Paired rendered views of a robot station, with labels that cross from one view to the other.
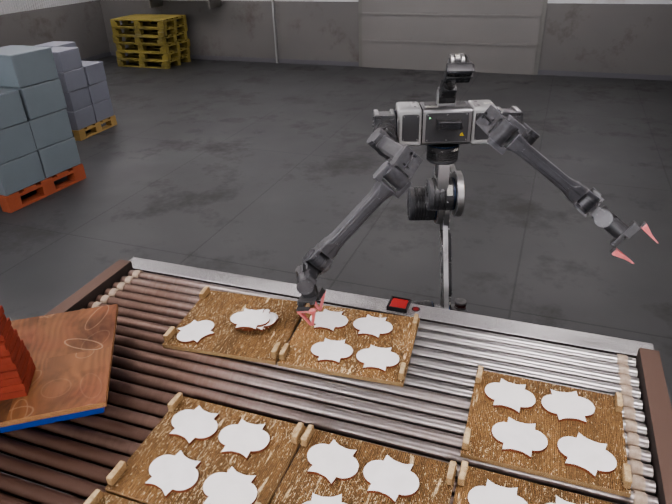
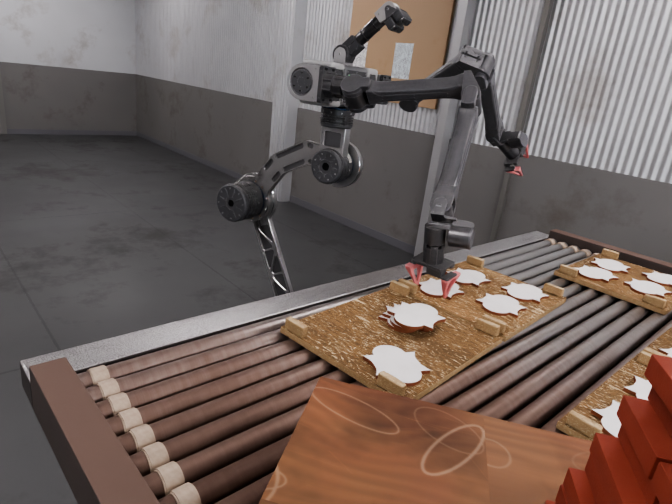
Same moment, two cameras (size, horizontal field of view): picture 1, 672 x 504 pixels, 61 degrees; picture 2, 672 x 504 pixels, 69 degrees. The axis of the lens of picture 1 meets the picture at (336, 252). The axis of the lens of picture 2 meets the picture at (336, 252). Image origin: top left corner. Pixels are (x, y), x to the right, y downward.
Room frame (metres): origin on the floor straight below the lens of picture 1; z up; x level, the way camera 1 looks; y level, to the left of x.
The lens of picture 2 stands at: (1.38, 1.36, 1.48)
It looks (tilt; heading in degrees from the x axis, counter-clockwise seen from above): 19 degrees down; 295
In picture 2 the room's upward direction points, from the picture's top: 7 degrees clockwise
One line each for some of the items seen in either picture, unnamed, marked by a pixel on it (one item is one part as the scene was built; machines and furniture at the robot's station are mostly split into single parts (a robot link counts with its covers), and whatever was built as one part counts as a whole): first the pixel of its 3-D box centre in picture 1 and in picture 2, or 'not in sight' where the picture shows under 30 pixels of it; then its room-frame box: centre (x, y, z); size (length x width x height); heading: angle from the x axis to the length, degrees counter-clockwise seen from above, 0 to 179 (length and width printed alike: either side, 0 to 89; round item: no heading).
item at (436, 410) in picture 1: (308, 383); (533, 341); (1.39, 0.10, 0.90); 1.95 x 0.05 x 0.05; 70
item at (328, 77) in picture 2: (385, 132); (334, 85); (2.21, -0.21, 1.45); 0.09 x 0.08 x 0.12; 89
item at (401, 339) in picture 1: (352, 340); (481, 294); (1.56, -0.05, 0.93); 0.41 x 0.35 x 0.02; 74
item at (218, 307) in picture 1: (238, 323); (395, 334); (1.68, 0.36, 0.93); 0.41 x 0.35 x 0.02; 74
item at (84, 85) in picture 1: (55, 89); not in sight; (7.42, 3.49, 0.52); 1.06 x 0.72 x 1.05; 71
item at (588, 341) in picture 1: (353, 306); (396, 280); (1.83, -0.06, 0.89); 2.08 x 0.09 x 0.06; 70
